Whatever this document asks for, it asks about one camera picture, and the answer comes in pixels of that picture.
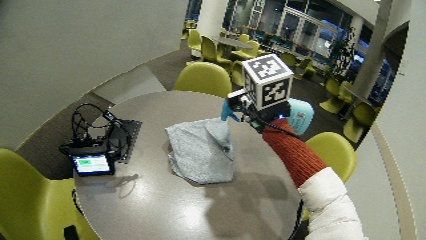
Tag green shell chair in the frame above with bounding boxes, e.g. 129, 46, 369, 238
299, 131, 359, 222
171, 61, 232, 99
0, 147, 101, 240

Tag black perforated plate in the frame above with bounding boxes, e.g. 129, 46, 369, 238
105, 118, 143, 165

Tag tall indoor plant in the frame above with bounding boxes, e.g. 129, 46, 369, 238
328, 26, 359, 82

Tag the person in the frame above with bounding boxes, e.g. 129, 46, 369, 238
296, 166, 369, 240

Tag small black object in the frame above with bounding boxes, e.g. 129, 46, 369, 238
62, 225, 81, 240

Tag grey background table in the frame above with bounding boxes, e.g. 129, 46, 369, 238
211, 34, 255, 52

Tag grey cloth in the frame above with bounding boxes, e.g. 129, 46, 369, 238
163, 117, 236, 186

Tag thin black glove cable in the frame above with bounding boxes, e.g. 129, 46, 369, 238
259, 120, 303, 140

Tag large glass window front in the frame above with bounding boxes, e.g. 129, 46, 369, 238
220, 0, 377, 69

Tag group of green background chairs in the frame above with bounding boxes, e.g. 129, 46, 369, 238
179, 19, 379, 144

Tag black electronics box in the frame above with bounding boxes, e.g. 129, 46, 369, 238
58, 134, 113, 158

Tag blue spray bottle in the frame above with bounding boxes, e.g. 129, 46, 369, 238
219, 97, 315, 136

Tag white marker cube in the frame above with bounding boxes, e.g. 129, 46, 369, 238
240, 53, 295, 111

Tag white pillar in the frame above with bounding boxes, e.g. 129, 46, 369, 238
351, 0, 395, 98

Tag small screen device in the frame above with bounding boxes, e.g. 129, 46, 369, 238
70, 153, 117, 177

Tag white glove camera module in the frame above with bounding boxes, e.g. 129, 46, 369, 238
226, 87, 250, 108

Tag black looped cables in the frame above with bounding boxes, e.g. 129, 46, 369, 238
70, 102, 130, 145

